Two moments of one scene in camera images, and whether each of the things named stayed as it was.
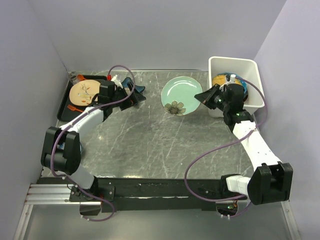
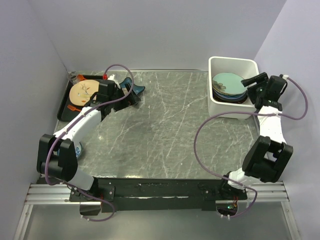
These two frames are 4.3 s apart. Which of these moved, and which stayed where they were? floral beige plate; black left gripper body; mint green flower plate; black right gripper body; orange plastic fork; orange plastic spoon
Moved: black right gripper body; mint green flower plate
Stayed: floral beige plate; black left gripper body; orange plastic spoon; orange plastic fork
